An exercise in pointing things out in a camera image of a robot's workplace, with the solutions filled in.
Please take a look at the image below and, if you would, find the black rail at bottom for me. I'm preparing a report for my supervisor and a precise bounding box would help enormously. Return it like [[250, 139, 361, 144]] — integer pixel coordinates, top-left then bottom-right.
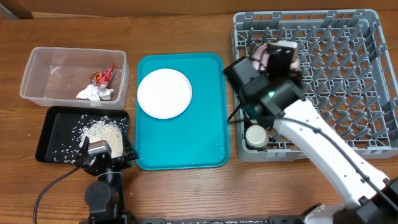
[[79, 203, 336, 224]]

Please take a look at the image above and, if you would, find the white round plate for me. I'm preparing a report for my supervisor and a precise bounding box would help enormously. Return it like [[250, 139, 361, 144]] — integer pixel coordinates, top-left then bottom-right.
[[137, 68, 193, 119]]

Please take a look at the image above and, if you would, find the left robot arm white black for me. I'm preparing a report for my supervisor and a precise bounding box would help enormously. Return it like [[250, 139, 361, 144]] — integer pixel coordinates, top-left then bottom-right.
[[78, 129, 138, 223]]

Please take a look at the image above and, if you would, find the pile of rice grains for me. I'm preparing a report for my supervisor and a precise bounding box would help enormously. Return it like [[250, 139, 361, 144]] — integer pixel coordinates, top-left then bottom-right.
[[45, 113, 128, 164]]

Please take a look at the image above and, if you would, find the teal plastic tray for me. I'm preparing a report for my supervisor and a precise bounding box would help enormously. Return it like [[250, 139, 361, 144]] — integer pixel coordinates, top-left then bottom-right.
[[135, 52, 230, 170]]

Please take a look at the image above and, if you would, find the red snack wrapper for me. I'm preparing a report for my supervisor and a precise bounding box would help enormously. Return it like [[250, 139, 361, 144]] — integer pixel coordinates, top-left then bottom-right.
[[90, 65, 115, 88]]

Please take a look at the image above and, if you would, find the black plastic tray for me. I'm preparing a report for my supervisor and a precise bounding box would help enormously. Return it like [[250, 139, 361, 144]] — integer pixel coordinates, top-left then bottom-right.
[[35, 106, 129, 164]]

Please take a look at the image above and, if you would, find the clear plastic bin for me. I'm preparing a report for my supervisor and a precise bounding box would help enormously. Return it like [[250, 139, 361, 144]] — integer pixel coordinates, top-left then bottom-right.
[[19, 47, 130, 110]]

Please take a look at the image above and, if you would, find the white paper cup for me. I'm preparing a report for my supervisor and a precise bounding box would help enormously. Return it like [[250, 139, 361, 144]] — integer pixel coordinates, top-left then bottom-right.
[[245, 124, 269, 151]]

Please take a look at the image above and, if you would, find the white tissue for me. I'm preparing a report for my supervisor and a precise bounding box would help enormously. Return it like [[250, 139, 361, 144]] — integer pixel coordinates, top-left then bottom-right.
[[76, 84, 114, 101]]

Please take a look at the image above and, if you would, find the grey dishwasher rack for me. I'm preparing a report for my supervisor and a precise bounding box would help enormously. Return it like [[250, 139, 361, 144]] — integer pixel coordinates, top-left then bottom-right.
[[231, 9, 397, 159]]

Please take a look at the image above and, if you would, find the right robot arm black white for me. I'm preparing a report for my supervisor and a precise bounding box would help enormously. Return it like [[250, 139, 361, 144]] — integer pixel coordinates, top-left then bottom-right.
[[223, 40, 397, 224]]

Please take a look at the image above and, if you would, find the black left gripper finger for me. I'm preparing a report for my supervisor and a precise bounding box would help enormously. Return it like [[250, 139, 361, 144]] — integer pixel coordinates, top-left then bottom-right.
[[80, 137, 90, 159], [123, 129, 139, 161]]

